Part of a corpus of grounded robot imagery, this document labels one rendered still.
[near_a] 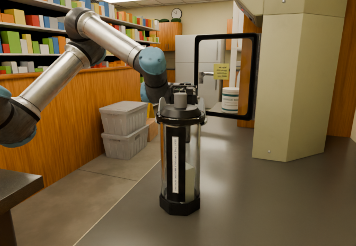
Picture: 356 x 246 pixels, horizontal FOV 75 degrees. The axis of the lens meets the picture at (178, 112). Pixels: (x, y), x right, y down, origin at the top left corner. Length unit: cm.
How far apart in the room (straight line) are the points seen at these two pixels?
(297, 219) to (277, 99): 37
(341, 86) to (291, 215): 74
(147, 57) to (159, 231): 44
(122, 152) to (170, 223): 256
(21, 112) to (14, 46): 221
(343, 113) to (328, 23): 48
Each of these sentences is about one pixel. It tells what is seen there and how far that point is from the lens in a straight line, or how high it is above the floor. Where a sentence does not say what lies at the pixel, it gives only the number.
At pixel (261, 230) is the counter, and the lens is 57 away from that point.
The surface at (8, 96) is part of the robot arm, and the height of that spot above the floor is 118.
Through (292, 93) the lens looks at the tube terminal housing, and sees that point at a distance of 82.
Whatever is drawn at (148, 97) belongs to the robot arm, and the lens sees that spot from 79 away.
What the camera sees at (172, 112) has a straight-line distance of 48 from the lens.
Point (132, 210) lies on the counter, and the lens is 60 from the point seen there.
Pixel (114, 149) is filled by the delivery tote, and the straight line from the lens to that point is 313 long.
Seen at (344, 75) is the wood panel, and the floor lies 121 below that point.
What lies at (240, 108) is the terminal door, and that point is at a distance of 115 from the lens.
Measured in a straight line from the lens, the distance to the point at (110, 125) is 304.
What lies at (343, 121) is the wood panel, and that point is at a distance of 126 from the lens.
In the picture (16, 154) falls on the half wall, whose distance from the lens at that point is 250.
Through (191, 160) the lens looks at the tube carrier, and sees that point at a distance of 51.
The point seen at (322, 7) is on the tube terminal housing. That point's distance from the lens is 89.
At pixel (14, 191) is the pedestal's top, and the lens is 78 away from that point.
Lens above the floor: 129
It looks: 14 degrees down
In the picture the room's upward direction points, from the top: straight up
